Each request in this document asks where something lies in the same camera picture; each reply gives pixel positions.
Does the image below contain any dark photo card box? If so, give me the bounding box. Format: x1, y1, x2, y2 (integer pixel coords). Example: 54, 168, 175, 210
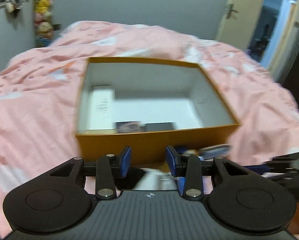
115, 121, 145, 133

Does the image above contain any long white gift box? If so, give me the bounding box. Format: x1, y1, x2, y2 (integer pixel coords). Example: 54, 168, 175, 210
87, 86, 115, 130

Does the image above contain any pink patterned bed duvet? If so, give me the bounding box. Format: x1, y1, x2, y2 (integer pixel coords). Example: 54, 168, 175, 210
0, 21, 299, 237

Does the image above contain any dark grey square box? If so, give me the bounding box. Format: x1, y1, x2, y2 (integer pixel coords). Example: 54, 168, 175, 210
144, 122, 174, 132

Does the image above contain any orange cardboard storage box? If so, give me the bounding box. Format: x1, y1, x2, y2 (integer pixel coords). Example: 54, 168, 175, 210
75, 57, 240, 166

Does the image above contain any white printed item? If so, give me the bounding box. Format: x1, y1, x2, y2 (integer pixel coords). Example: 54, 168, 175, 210
133, 168, 178, 191

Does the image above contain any cream bedroom door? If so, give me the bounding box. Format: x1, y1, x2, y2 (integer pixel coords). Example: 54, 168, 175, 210
216, 0, 264, 50

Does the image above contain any hanging plush toy organizer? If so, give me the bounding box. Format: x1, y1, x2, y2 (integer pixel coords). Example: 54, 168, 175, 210
34, 0, 54, 47

